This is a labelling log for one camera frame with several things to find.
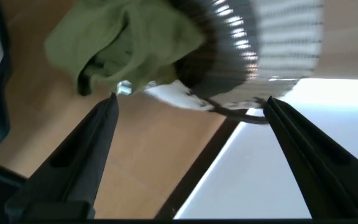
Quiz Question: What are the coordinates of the beige curtain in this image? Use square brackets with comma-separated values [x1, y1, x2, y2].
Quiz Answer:
[314, 0, 358, 80]

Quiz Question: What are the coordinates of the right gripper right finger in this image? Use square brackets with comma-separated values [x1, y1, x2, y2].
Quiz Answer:
[262, 95, 358, 219]

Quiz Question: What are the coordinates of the green printed shirt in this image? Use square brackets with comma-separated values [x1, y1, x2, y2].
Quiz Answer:
[44, 0, 206, 96]

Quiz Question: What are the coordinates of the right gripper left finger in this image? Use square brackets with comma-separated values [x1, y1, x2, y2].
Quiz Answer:
[4, 92, 120, 219]

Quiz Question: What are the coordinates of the pale grey garment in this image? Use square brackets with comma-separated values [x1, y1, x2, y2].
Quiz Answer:
[144, 80, 214, 111]

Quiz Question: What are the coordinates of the white laundry basket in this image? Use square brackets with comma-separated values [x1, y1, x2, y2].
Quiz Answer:
[144, 0, 324, 125]

